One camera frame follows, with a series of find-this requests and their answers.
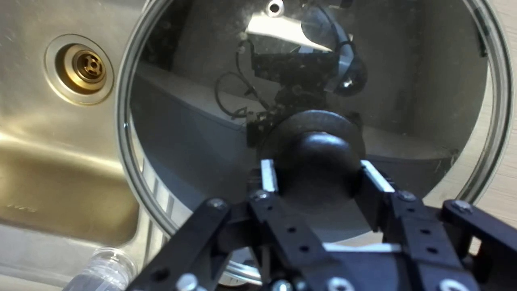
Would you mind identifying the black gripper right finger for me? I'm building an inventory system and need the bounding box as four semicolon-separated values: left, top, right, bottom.
352;158;517;291

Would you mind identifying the clear transparent container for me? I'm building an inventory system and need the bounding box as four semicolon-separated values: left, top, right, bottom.
66;245;139;291

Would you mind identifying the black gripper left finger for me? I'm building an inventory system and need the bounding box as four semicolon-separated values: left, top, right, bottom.
124;156;332;291

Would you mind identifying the black cooking pot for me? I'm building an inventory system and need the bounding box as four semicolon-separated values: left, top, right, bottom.
127;0;492;238

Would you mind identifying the stainless steel double sink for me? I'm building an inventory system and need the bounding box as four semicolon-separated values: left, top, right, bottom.
0;0;174;291

